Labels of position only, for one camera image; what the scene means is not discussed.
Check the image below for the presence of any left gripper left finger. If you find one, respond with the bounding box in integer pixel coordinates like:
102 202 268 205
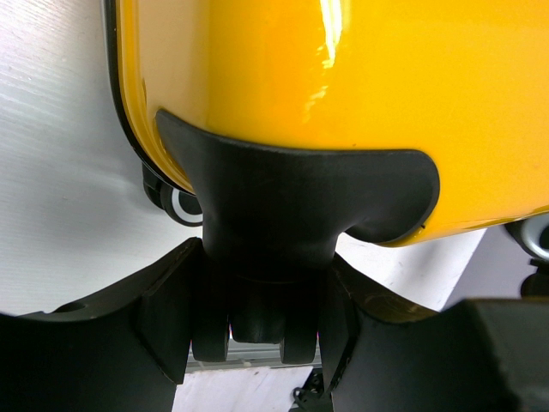
1 238 202 411

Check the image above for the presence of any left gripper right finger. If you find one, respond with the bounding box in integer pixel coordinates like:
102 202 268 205
320 255 506 411

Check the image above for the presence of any yellow hard-shell suitcase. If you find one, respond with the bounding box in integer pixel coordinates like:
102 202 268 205
105 1 548 363

